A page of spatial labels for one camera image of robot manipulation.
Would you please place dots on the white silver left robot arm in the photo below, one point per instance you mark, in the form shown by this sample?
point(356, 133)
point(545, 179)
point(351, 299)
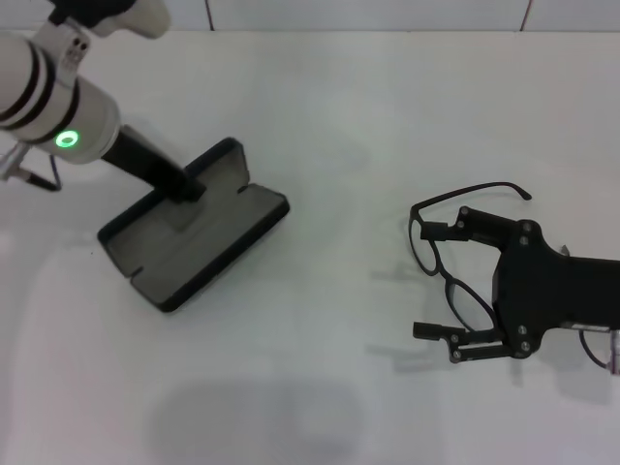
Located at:
point(48, 97)

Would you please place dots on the black glasses case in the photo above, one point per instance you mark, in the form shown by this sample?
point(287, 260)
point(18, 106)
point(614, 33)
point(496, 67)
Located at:
point(218, 232)

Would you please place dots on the black glasses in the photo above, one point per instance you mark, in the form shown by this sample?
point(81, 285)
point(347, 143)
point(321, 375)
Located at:
point(436, 273)

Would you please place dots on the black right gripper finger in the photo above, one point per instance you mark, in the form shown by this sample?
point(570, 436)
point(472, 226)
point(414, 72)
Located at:
point(433, 231)
point(428, 330)

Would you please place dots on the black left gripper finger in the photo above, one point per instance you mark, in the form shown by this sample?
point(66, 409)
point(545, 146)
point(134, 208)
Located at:
point(194, 190)

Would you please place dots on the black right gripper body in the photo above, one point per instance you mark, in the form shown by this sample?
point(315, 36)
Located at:
point(557, 290)

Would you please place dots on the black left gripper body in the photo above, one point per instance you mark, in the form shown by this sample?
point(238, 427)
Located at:
point(145, 162)

